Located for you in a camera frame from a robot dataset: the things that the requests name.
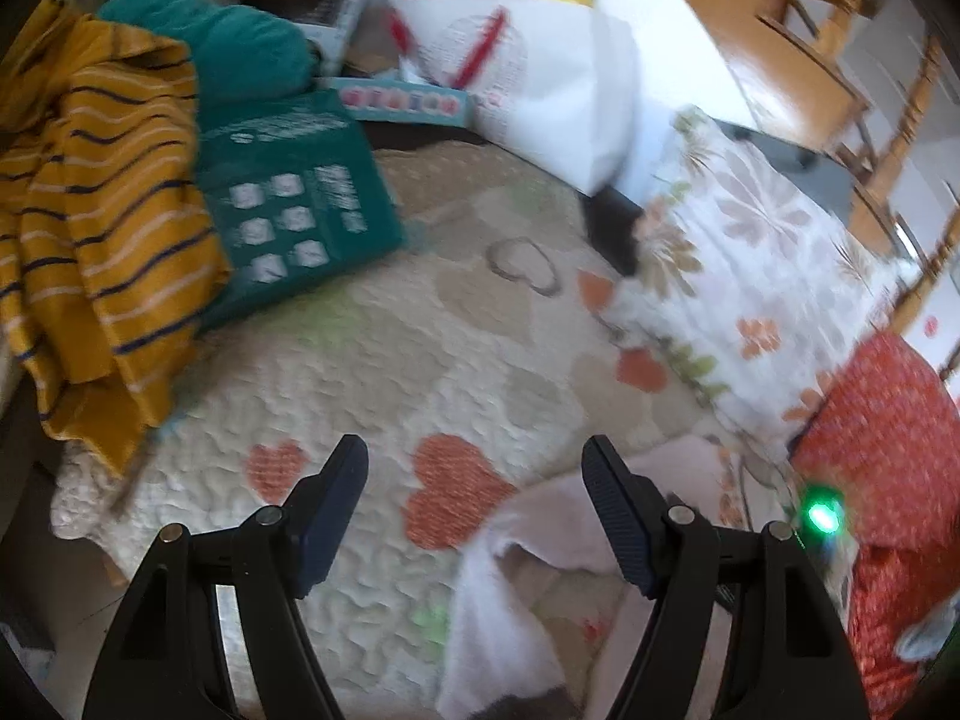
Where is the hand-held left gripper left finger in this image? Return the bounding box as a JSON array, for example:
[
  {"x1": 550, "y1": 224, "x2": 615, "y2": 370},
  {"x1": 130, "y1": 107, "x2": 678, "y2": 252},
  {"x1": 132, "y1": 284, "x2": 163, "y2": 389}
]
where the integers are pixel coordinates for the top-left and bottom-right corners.
[{"x1": 81, "y1": 433, "x2": 370, "y2": 720}]

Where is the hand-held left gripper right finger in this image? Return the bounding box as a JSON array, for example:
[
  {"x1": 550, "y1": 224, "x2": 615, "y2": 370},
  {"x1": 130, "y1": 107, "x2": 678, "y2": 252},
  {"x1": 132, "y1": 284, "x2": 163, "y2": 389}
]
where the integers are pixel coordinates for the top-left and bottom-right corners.
[{"x1": 582, "y1": 435, "x2": 871, "y2": 720}]

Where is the pale pink small cloth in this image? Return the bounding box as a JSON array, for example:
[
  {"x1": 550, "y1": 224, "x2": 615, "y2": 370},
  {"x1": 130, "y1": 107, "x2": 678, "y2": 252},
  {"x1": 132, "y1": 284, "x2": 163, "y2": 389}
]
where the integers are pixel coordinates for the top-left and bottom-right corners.
[{"x1": 435, "y1": 435, "x2": 751, "y2": 720}]

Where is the cream printed sheet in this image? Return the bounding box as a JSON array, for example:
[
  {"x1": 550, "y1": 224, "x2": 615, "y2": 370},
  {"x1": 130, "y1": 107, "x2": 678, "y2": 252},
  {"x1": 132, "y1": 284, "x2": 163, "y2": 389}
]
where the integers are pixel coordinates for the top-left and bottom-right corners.
[{"x1": 712, "y1": 435, "x2": 796, "y2": 533}]

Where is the red floral cloth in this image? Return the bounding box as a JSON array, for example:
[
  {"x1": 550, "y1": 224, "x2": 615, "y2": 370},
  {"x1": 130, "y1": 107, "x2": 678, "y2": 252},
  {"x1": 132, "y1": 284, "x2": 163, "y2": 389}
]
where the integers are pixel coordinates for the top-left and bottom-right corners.
[{"x1": 787, "y1": 330, "x2": 960, "y2": 717}]

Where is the small white object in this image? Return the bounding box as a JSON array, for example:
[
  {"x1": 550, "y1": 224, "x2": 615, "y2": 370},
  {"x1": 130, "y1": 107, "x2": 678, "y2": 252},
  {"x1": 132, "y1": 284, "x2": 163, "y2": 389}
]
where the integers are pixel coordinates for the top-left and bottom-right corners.
[{"x1": 892, "y1": 604, "x2": 953, "y2": 665}]

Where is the quilted heart pattern bedspread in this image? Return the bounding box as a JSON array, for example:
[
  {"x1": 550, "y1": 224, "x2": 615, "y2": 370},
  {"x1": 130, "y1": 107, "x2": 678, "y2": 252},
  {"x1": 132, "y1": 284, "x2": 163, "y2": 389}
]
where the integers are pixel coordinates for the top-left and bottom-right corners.
[{"x1": 49, "y1": 142, "x2": 796, "y2": 720}]

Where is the white floral pillow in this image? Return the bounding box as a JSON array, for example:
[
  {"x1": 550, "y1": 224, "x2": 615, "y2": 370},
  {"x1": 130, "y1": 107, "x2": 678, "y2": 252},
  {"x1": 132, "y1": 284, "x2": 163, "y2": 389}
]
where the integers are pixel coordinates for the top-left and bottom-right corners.
[{"x1": 600, "y1": 106, "x2": 923, "y2": 458}]

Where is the green printed package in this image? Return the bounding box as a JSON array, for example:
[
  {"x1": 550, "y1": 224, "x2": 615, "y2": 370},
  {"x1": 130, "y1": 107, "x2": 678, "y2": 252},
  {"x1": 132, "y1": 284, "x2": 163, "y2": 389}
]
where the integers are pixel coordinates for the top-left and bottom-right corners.
[{"x1": 193, "y1": 88, "x2": 410, "y2": 331}]

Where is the yellow striped garment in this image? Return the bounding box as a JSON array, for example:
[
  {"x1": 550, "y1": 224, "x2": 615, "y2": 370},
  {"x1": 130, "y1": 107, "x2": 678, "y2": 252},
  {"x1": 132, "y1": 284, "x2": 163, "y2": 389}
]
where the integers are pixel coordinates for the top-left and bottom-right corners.
[{"x1": 0, "y1": 0, "x2": 233, "y2": 477}]

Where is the pastel box with coloured dots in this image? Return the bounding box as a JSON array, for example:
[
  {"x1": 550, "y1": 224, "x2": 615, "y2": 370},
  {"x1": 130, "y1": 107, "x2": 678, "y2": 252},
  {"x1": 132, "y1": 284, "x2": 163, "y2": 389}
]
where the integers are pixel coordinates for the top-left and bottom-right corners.
[{"x1": 330, "y1": 76, "x2": 473, "y2": 128}]

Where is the white plastic bag red print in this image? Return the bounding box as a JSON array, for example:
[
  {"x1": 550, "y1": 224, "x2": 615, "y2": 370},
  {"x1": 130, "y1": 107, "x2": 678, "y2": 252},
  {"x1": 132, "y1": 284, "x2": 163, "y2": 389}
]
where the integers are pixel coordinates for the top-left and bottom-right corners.
[{"x1": 386, "y1": 0, "x2": 638, "y2": 196}]

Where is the teal cloth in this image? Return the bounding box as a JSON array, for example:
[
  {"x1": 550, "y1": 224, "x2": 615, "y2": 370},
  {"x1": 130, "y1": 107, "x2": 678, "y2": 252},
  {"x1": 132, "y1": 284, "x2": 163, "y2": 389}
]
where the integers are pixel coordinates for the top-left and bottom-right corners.
[{"x1": 97, "y1": 0, "x2": 320, "y2": 113}]

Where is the white sheet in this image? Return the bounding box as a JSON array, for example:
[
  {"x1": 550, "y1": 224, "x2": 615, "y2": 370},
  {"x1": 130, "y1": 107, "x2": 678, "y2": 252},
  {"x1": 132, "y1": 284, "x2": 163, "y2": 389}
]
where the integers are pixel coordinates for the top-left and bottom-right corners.
[{"x1": 570, "y1": 0, "x2": 762, "y2": 196}]

